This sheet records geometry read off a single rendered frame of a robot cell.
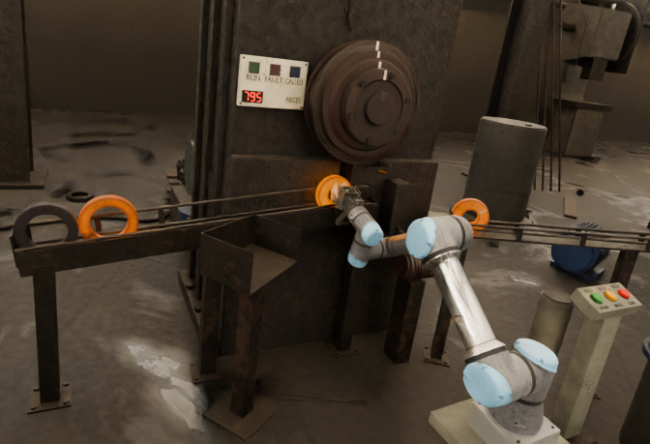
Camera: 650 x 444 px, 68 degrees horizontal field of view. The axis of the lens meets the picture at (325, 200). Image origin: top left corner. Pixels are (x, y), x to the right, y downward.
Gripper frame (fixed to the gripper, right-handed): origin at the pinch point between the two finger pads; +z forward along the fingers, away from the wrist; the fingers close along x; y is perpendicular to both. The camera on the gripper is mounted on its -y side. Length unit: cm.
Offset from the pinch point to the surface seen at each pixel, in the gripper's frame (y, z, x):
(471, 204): 5, -21, -54
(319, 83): 41.3, 6.0, 14.1
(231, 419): -65, -49, 46
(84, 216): -6, -4, 91
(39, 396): -72, -20, 107
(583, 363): -22, -84, -70
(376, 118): 34.1, -5.3, -6.2
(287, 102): 29.3, 16.6, 20.4
